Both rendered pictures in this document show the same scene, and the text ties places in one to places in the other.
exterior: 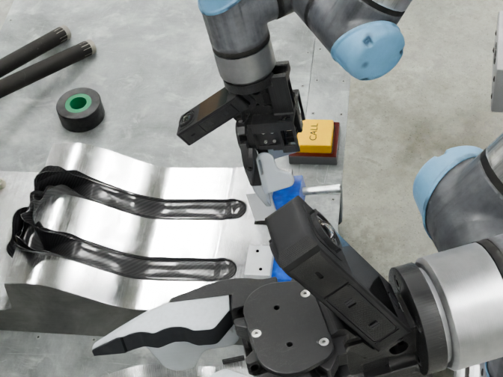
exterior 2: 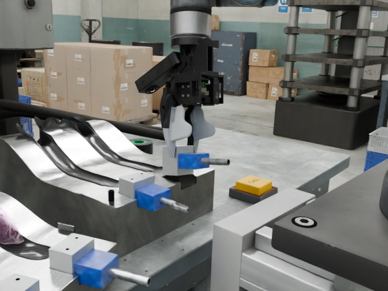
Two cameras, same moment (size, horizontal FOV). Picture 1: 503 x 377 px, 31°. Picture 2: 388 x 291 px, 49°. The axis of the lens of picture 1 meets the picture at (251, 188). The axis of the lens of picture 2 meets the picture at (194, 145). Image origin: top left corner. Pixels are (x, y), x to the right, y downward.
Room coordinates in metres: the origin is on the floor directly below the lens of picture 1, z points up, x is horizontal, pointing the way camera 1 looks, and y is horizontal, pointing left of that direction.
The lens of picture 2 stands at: (0.15, -0.36, 1.16)
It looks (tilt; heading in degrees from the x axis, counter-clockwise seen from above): 15 degrees down; 24
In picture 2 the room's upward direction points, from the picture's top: 2 degrees clockwise
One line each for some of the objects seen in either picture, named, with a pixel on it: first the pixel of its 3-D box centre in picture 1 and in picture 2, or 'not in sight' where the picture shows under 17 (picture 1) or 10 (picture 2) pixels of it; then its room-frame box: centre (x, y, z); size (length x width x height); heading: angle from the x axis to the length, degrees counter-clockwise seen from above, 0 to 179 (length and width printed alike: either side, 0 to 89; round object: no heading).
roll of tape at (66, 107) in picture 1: (80, 109); (138, 147); (1.19, 0.28, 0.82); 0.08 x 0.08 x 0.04
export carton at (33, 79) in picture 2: not in sight; (47, 84); (4.67, 3.88, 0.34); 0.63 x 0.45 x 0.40; 76
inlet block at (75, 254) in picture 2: not in sight; (103, 269); (0.56, -0.06, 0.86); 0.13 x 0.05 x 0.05; 93
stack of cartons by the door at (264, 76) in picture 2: not in sight; (272, 74); (7.54, 1.48, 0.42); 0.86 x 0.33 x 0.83; 76
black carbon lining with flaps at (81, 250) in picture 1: (120, 224); (83, 146); (0.83, 0.19, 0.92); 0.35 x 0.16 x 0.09; 76
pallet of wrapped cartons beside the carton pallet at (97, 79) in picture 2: not in sight; (97, 84); (4.32, 2.77, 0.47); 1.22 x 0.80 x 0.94; 80
